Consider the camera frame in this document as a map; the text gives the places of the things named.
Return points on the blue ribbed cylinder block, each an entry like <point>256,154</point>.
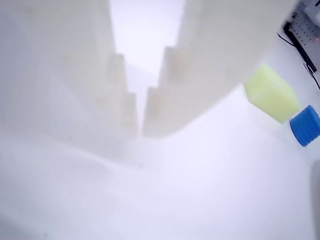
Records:
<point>306,126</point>

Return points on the pale yellow rectangular block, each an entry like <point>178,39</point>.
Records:
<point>271,93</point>

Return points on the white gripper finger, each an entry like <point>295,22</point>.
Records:
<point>55,75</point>
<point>212,50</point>

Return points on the black perforated board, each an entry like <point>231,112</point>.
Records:
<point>302,30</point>

